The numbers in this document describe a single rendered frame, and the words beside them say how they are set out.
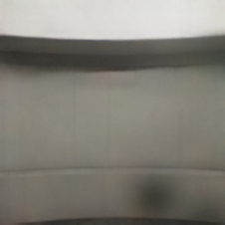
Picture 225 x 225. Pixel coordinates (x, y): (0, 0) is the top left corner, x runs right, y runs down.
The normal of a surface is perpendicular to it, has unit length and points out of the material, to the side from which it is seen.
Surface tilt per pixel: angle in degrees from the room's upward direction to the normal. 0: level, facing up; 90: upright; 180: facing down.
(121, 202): 90
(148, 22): 90
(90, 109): 90
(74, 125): 90
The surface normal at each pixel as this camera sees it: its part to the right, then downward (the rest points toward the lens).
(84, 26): 0.08, 0.00
